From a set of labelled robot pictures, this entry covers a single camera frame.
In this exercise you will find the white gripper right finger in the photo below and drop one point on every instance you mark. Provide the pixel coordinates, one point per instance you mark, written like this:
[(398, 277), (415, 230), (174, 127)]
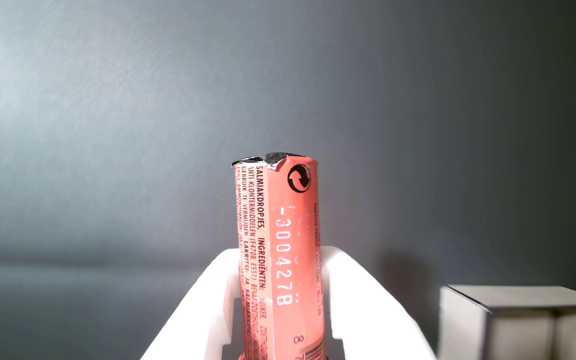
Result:
[(368, 310)]

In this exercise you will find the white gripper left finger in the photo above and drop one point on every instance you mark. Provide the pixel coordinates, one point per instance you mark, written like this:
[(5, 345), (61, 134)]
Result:
[(203, 300)]

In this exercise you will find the red candy roll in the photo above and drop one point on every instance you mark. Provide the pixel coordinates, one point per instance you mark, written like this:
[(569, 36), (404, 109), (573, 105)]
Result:
[(283, 250)]

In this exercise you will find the small open cardboard box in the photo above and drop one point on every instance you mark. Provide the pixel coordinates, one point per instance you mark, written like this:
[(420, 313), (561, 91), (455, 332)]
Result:
[(518, 325)]

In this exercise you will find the grey table mat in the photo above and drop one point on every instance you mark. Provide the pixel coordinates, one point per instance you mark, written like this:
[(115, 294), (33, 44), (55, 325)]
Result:
[(168, 125)]

